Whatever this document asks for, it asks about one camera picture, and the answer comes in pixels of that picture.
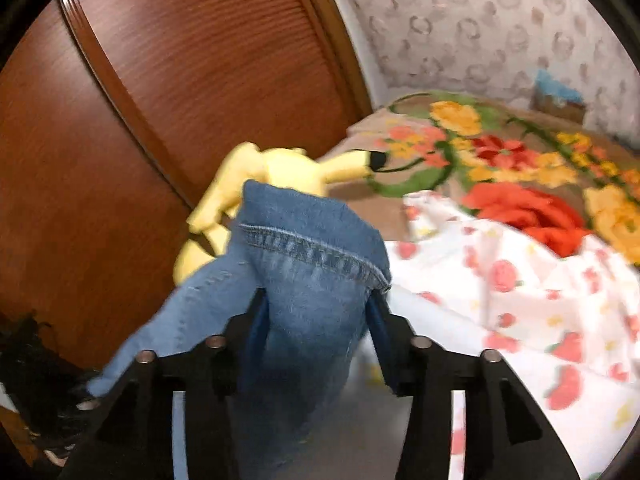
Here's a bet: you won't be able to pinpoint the blue denim jeans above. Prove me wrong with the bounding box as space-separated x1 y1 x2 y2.
87 181 390 479

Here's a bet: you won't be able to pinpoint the beige floral bed blanket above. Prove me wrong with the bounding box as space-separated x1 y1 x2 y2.
331 91 639 264

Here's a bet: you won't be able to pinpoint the cardboard box with blue items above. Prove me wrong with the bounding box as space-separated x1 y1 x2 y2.
532 70 587 125

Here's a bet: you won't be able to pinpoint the patterned sheer curtain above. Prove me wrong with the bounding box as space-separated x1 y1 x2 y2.
335 0 639 145

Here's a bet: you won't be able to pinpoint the brown louvered wardrobe door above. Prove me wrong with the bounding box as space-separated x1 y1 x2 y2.
1 0 371 367

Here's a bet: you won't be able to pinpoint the yellow Pikachu plush toy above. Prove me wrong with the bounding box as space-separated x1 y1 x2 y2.
171 140 388 286

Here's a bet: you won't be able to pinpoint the white fruit-print folded blanket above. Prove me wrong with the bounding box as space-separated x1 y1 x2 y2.
278 188 640 480

